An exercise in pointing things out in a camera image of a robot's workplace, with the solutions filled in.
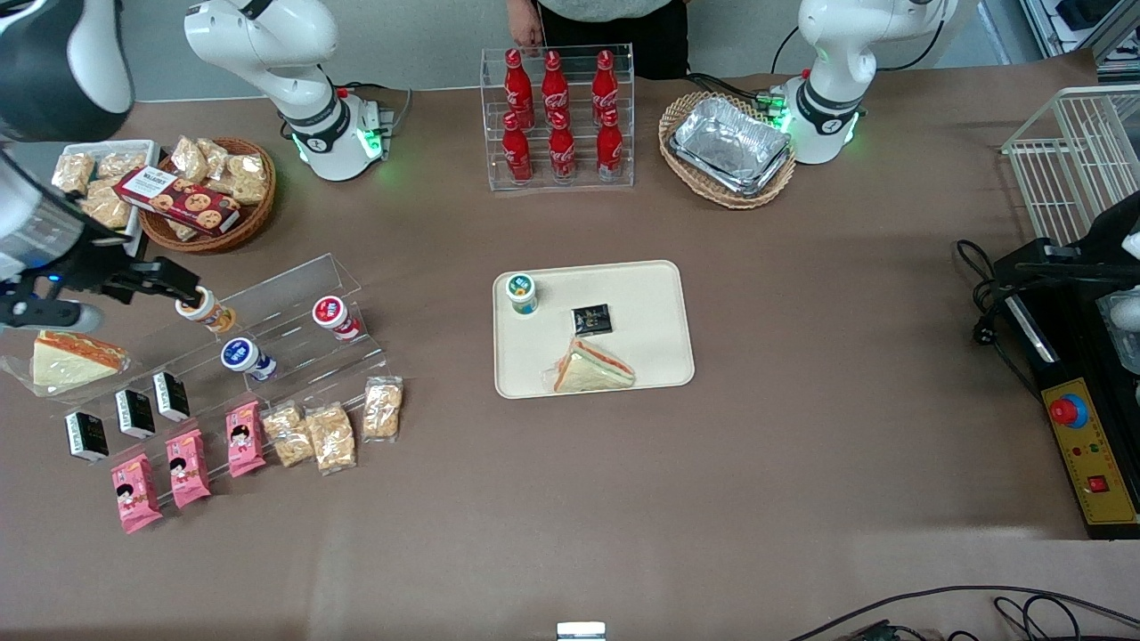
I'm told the white rectangular dish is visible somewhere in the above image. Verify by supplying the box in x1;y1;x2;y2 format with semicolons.
52;140;162;259

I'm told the light wicker basket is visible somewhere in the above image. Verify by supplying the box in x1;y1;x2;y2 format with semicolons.
658;90;797;211

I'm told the person in grey sweater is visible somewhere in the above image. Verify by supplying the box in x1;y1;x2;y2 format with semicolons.
538;0;692;81

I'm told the grey base cable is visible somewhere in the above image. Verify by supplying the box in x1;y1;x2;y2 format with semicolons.
334;82;413;136

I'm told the black cable with plug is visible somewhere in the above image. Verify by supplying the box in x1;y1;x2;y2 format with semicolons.
956;238;1041;399

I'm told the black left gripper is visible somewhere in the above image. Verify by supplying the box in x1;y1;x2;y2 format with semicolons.
1015;191;1140;288

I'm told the aluminium foil container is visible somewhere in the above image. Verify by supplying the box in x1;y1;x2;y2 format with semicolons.
669;96;794;196

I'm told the clear acrylic stepped stand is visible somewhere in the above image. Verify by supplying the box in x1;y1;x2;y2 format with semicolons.
53;254;393;464

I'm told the looped black floor cable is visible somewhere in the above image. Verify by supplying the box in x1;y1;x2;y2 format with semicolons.
992;594;1083;641

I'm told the pink snack packet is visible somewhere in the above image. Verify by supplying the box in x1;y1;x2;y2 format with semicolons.
110;454;165;535
165;429;213;510
225;401;267;479

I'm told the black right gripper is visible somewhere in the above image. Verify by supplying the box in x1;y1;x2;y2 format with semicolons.
0;223;202;309

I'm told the blue lid gum bottle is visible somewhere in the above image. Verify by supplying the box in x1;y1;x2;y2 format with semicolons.
221;337;278;383

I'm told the red emergency stop button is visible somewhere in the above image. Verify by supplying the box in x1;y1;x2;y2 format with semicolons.
1048;394;1090;429

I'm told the brown wicker basket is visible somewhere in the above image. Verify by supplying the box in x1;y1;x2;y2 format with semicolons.
138;136;278;256

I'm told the red cola bottle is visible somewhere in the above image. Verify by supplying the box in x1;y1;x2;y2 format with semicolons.
504;48;534;131
591;49;621;126
501;111;534;184
541;50;572;127
594;108;625;180
547;110;578;183

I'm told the clear acrylic bottle rack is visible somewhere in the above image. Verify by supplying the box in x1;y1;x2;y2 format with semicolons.
480;44;636;192

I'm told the aluminium frame shelf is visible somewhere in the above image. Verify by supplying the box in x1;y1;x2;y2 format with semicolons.
1018;0;1140;65

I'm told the green lid gum bottle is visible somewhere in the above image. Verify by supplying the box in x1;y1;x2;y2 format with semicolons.
505;272;541;317

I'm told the long black floor cable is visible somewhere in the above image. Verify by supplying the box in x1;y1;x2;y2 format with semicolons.
787;584;1140;641

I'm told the red lid gum bottle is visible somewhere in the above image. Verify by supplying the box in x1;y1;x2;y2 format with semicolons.
312;296;364;343

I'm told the orange lid gum bottle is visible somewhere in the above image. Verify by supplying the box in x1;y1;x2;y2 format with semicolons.
175;287;238;336

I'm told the red cookie box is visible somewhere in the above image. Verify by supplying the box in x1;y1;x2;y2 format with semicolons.
114;166;242;237

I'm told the black base cable bundle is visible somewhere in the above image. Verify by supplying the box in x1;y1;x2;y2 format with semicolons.
688;73;778;108

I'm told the black yellow control box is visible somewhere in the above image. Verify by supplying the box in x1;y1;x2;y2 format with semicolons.
991;236;1140;540

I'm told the cream plastic tray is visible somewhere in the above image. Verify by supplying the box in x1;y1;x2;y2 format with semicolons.
493;260;696;400

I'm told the small black carton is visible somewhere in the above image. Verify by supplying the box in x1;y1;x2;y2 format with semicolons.
64;411;110;463
152;371;191;424
116;389;158;441

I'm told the wrapped triangle sandwich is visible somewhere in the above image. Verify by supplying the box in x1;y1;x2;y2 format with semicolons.
0;326;133;398
543;337;638;395

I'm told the white wire basket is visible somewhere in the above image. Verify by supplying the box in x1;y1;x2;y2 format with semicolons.
1001;85;1140;247

